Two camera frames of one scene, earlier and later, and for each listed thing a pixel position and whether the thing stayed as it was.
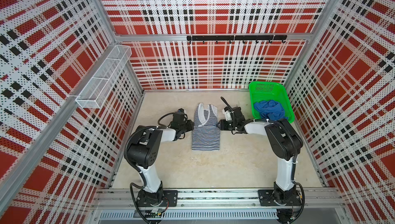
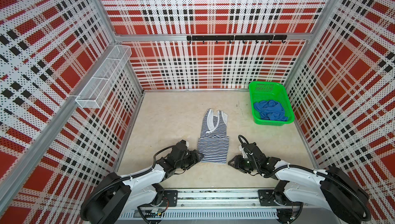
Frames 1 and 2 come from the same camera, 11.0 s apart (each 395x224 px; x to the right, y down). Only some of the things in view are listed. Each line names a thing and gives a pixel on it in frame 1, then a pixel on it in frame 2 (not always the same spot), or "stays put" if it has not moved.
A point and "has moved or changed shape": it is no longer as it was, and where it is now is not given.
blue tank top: x=270 y=109 stays put
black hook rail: x=238 y=37 stays put
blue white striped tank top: x=206 y=133 has moved or changed shape
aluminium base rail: x=121 y=205 stays put
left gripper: x=190 y=126 -> x=194 y=158
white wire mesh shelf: x=93 y=94 stays put
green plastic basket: x=264 y=91 stays put
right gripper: x=223 y=125 -> x=237 y=163
